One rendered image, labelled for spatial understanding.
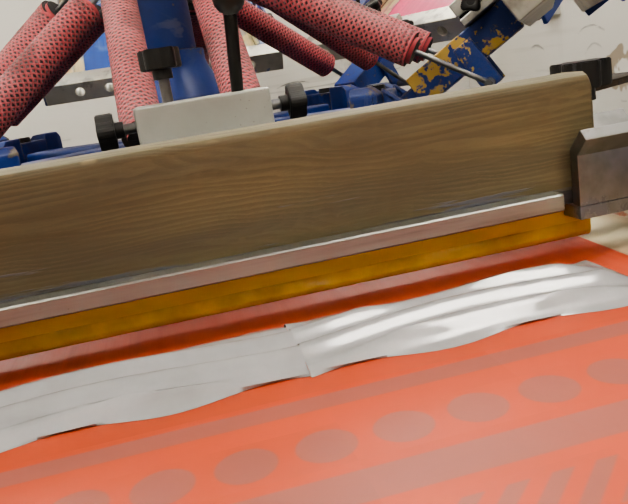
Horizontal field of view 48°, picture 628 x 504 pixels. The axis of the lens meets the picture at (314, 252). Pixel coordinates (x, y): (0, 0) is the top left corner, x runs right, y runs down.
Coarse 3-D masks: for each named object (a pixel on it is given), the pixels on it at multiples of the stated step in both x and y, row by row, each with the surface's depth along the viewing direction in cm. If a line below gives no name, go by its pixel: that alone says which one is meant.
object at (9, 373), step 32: (192, 320) 42; (224, 320) 41; (256, 320) 40; (64, 352) 40; (96, 352) 39; (128, 352) 38; (160, 352) 37; (0, 384) 36; (288, 384) 31; (192, 416) 29; (32, 448) 29; (64, 448) 28
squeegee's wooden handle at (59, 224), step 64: (256, 128) 38; (320, 128) 38; (384, 128) 39; (448, 128) 40; (512, 128) 41; (576, 128) 41; (0, 192) 35; (64, 192) 36; (128, 192) 37; (192, 192) 37; (256, 192) 38; (320, 192) 39; (384, 192) 40; (448, 192) 41; (512, 192) 41; (0, 256) 36; (64, 256) 37; (128, 256) 37; (192, 256) 38
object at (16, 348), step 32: (576, 224) 44; (416, 256) 42; (448, 256) 43; (480, 256) 43; (288, 288) 41; (320, 288) 41; (128, 320) 39; (160, 320) 40; (0, 352) 38; (32, 352) 39
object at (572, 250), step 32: (512, 256) 44; (544, 256) 43; (576, 256) 42; (608, 256) 41; (352, 288) 43; (384, 288) 42; (416, 288) 41; (448, 288) 40; (288, 320) 39; (544, 320) 34; (576, 320) 33; (608, 320) 32; (448, 352) 32; (320, 384) 31
